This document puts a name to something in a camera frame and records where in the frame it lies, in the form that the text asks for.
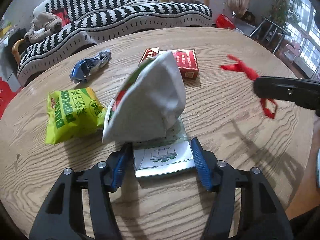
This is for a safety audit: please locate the flat silver printed packet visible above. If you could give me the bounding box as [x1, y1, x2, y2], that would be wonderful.
[133, 118, 195, 179]

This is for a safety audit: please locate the crumpled blue wrapper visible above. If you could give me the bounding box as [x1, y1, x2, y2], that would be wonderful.
[69, 49, 111, 83]

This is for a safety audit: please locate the white paper bowl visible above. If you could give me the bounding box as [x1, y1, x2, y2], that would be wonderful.
[102, 51, 186, 144]

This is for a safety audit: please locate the brown plush toy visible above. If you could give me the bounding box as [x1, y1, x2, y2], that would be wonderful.
[24, 12, 62, 44]

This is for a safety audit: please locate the potted green plant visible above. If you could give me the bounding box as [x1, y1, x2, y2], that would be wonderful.
[268, 0, 302, 27]

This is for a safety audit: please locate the black white striped sofa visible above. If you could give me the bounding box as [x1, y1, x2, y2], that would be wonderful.
[17, 0, 213, 86]

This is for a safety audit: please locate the red ribbon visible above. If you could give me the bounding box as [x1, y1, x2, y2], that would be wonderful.
[220, 54, 278, 119]

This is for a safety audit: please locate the green popcorn bag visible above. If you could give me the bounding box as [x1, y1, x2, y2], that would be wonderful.
[46, 87, 106, 145]

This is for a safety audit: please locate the red cigarette box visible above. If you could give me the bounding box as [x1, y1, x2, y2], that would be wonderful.
[139, 47, 199, 80]

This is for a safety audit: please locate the red plastic stool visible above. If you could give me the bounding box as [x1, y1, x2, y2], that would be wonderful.
[0, 77, 22, 118]

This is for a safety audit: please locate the red plastic bag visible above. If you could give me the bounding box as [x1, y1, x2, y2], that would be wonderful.
[216, 14, 236, 30]

